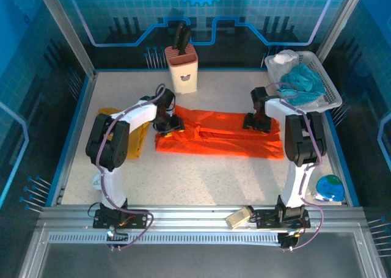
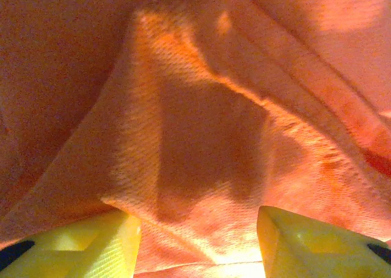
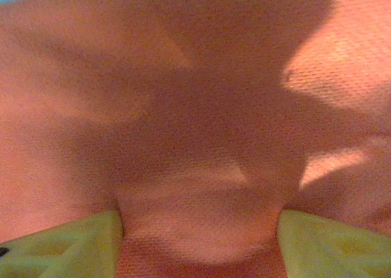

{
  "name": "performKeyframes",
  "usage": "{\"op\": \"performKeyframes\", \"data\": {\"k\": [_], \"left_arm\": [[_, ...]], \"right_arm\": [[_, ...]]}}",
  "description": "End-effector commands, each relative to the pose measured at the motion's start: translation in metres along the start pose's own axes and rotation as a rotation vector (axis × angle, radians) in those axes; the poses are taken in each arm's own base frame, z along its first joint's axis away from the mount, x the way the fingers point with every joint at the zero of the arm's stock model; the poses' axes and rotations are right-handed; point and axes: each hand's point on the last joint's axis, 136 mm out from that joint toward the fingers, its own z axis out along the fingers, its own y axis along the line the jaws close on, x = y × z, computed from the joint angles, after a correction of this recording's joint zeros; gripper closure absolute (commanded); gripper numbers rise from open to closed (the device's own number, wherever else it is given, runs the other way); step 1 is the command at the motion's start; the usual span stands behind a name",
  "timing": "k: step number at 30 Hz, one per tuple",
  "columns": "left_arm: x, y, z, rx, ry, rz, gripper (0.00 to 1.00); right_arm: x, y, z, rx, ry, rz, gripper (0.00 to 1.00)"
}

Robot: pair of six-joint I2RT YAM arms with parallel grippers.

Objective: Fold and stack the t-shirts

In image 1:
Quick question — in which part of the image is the orange mesh t-shirt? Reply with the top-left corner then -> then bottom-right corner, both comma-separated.
154,105 -> 285,160

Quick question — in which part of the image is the yellow t-shirt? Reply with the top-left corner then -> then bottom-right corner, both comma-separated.
97,107 -> 150,159

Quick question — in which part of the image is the cream knife block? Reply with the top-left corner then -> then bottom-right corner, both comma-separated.
164,44 -> 199,95

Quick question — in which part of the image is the teal towel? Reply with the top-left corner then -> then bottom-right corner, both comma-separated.
276,64 -> 327,106

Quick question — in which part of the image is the white cloth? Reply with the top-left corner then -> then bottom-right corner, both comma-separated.
272,49 -> 299,65

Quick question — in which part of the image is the white plastic laundry basket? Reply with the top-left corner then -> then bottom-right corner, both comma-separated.
264,51 -> 343,112

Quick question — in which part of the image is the small pale cup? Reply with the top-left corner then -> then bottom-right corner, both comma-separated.
91,172 -> 103,192

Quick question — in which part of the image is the blue green bowl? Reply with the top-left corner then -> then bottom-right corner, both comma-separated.
313,174 -> 346,203

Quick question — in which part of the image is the small tan metal box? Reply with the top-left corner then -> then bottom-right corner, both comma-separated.
225,206 -> 255,229

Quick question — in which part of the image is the small circuit board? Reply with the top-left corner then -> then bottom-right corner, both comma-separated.
279,229 -> 302,251
106,227 -> 129,251

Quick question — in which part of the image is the black-handled knife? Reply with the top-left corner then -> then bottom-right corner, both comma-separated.
172,23 -> 186,51
178,26 -> 193,56

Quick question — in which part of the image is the aluminium mounting rail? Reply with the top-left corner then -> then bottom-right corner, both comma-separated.
36,204 -> 367,233

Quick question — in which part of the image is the slotted grey cable duct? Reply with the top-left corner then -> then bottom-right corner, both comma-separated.
48,232 -> 280,244

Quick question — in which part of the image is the aluminium frame post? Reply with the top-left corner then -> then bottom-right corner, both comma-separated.
35,0 -> 97,77
316,0 -> 369,64

